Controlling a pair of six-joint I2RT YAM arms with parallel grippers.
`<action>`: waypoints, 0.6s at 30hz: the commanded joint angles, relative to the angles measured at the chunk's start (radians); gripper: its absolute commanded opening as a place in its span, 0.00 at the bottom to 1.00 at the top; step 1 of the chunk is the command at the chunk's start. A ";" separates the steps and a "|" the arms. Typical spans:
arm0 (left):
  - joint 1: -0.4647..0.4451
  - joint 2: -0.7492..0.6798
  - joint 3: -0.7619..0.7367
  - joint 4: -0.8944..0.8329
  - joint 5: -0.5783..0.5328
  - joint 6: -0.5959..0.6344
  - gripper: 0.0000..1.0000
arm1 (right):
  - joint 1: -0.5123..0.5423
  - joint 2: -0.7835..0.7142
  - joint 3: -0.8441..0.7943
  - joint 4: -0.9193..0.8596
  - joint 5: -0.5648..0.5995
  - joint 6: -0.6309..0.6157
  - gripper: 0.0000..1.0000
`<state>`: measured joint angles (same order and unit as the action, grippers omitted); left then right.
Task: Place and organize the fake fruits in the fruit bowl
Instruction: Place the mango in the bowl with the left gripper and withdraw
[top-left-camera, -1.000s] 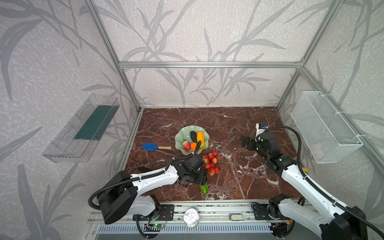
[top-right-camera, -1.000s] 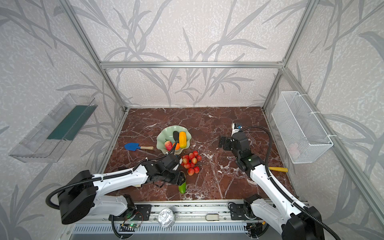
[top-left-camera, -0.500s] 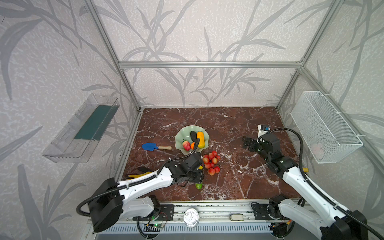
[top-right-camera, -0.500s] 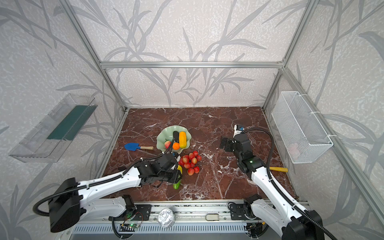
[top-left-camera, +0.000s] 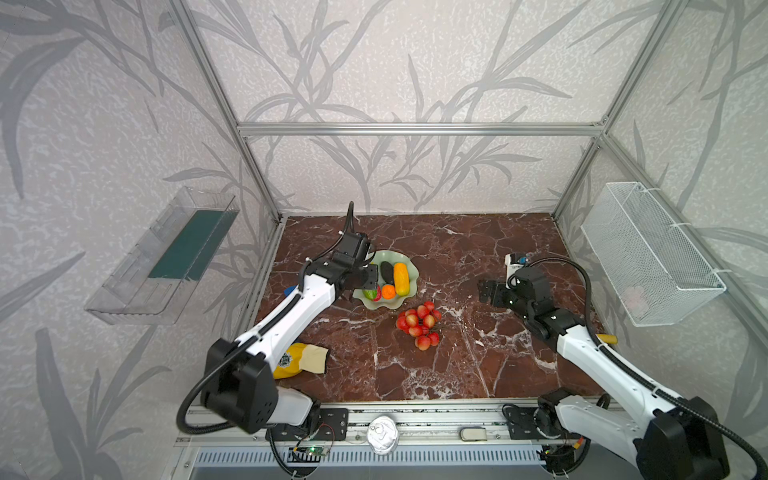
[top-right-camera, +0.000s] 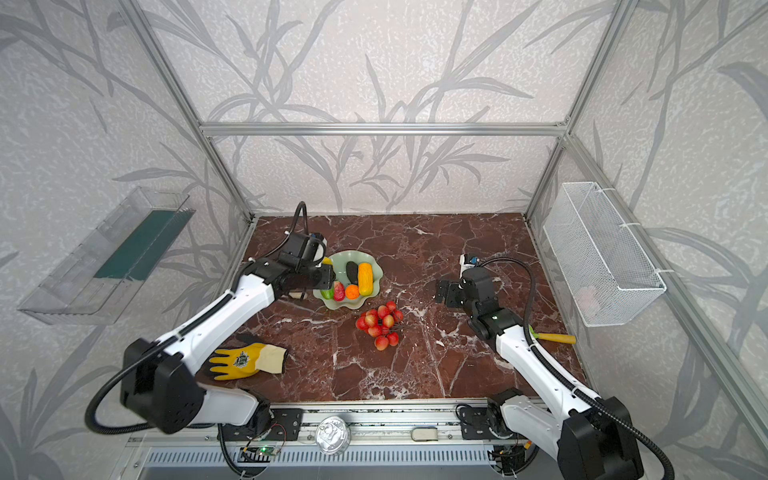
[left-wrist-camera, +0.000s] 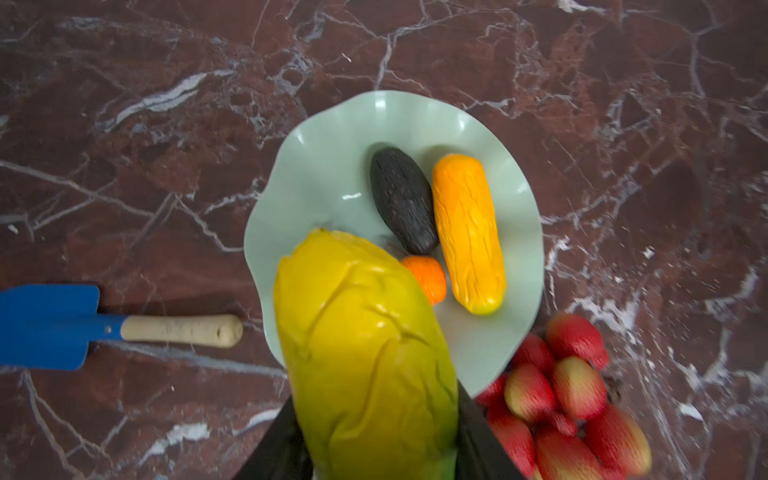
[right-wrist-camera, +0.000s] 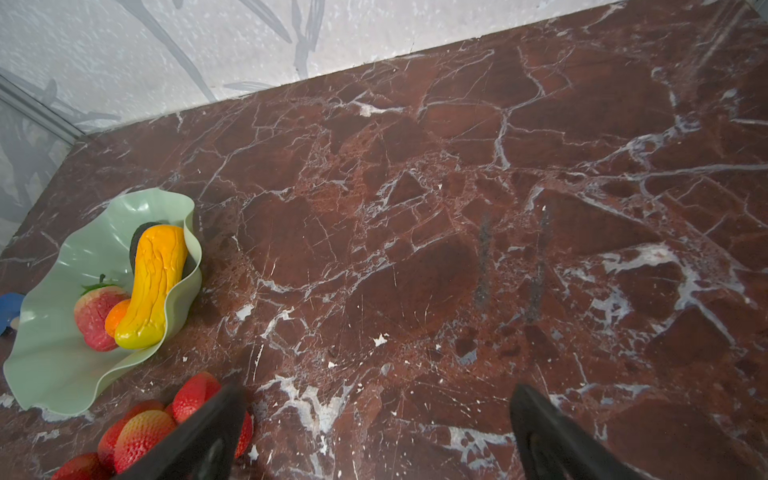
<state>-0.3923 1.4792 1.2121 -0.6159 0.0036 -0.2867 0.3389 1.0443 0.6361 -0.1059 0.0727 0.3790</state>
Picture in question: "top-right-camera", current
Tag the small orange fake fruit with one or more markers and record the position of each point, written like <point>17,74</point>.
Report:
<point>352,292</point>

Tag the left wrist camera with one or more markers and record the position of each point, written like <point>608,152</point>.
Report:
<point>304,249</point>

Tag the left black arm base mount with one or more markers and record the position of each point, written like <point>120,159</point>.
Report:
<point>271,424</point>

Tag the red fake strawberry apple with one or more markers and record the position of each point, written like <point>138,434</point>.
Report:
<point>339,291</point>

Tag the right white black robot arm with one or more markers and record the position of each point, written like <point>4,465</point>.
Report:
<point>589,436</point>

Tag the green spatula yellow handle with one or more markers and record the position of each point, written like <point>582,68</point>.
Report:
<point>550,337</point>

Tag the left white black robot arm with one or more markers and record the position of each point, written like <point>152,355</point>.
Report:
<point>157,381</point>

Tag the white wire mesh basket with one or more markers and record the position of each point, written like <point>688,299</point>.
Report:
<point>609,275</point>

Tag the grey clip on rail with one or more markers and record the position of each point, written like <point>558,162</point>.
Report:
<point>425,434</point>

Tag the dark avocado fake fruit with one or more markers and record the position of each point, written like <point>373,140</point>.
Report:
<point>351,270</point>

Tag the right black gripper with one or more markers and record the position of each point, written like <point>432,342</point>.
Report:
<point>444,291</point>

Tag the round clear lid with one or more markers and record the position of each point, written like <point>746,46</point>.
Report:
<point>333,436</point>

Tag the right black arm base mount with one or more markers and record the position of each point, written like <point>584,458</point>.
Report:
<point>486,422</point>

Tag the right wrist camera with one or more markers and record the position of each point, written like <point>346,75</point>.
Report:
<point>468,261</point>

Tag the red fake grape bunch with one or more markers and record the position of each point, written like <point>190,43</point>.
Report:
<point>383,324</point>

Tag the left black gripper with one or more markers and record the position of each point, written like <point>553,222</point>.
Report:
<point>324,276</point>

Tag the light green scalloped fruit bowl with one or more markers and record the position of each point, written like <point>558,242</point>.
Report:
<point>339,261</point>

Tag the aluminium front rail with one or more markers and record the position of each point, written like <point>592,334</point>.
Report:
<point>386,422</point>

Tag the yellow fake squash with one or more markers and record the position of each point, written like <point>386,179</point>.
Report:
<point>365,279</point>

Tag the clear plastic wall bin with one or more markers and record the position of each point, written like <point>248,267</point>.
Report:
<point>96,282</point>

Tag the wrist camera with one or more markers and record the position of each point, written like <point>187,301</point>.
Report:
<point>468,261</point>
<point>304,249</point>

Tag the green yellow fake mango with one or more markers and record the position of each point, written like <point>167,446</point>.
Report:
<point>327,294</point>

